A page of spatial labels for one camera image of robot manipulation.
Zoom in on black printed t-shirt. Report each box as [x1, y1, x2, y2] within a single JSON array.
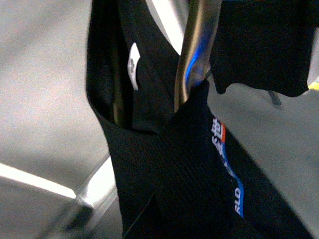
[[86, 0, 319, 239]]

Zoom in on metal clothes hanger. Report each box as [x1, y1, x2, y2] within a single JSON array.
[[106, 0, 222, 131]]

